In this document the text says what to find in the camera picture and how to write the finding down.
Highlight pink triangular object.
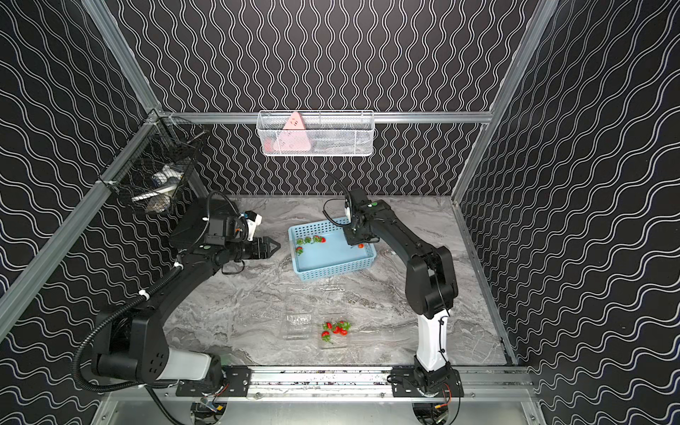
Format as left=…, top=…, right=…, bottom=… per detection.
left=273, top=112, right=312, bottom=153

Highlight white wire wall basket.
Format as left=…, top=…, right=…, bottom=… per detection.
left=256, top=110, right=375, bottom=157

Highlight black wire corner basket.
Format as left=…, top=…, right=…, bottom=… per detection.
left=103, top=116, right=209, bottom=215

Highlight black plastic case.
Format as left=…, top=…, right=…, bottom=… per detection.
left=170, top=199, right=208, bottom=251

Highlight white items in corner basket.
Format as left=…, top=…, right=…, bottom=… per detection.
left=132, top=165, right=183, bottom=214

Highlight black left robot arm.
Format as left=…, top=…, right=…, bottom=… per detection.
left=71, top=191, right=281, bottom=393

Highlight light blue perforated plastic basket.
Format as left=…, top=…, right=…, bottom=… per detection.
left=288, top=221, right=377, bottom=281

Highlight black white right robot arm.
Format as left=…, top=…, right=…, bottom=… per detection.
left=342, top=189, right=459, bottom=394

